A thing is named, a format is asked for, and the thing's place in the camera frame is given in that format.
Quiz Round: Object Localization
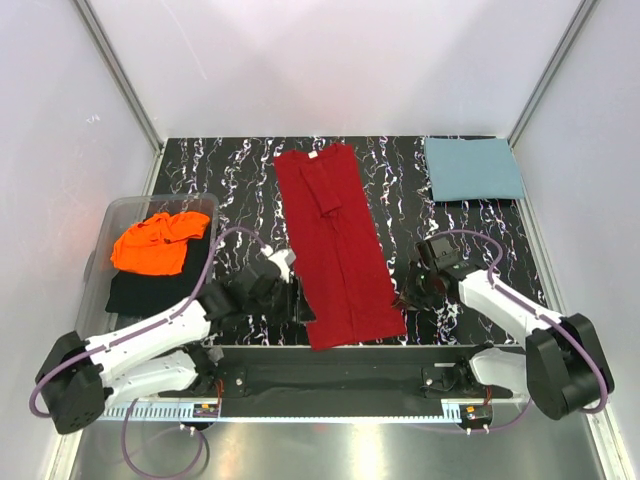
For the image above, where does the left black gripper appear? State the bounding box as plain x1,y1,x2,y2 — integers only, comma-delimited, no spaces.
246,277,316,325

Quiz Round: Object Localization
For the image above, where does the red t-shirt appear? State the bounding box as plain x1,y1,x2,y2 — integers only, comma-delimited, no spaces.
274,143,407,350

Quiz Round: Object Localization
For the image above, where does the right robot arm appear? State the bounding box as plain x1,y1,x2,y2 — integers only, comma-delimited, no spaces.
394,233,615,420

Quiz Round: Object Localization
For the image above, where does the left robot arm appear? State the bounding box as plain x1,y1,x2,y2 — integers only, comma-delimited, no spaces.
29,249,295,435

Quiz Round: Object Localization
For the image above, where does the folded blue t-shirt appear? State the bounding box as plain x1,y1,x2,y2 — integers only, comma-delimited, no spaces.
424,137,524,202

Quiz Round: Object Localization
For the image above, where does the orange t-shirt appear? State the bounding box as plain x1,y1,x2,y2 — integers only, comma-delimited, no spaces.
110,211,211,276

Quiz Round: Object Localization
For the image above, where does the black t-shirt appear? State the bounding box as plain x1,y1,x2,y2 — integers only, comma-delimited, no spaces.
105,228,211,318

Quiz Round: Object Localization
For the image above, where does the left small circuit board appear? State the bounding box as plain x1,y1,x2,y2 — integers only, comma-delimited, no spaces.
193,402,220,418

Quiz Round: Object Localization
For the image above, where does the small circuit board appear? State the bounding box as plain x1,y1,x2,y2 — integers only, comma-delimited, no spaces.
462,404,493,424
193,402,220,418

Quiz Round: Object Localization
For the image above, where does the right small circuit board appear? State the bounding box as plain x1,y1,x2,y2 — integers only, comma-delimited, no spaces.
462,404,493,424

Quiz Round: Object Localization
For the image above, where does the clear plastic bin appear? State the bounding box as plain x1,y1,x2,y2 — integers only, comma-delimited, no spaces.
76,193,219,338

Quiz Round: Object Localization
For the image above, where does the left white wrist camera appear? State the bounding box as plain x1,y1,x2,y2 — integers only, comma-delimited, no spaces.
267,248,296,283

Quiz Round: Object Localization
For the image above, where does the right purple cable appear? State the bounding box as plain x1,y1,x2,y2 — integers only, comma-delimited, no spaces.
439,229,611,431

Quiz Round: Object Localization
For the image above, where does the purple cable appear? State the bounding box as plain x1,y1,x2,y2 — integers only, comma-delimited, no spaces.
439,229,611,431
28,227,274,479

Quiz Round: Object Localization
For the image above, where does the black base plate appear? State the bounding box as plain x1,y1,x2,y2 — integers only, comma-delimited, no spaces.
180,345,527,411

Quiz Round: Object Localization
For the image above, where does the grey slotted cable duct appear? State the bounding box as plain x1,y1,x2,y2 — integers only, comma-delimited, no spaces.
97,402,469,422

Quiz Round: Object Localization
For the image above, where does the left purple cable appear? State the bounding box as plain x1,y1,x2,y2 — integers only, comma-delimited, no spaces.
28,227,274,479

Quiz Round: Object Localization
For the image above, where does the left aluminium frame post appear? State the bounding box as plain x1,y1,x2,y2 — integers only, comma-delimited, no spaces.
72,0,165,151

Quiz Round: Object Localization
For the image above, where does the aluminium frame post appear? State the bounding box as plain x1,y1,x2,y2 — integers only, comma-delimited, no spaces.
507,0,600,149
72,0,165,151

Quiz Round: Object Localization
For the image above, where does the right aluminium frame post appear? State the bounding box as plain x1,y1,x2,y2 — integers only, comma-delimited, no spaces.
507,0,600,149

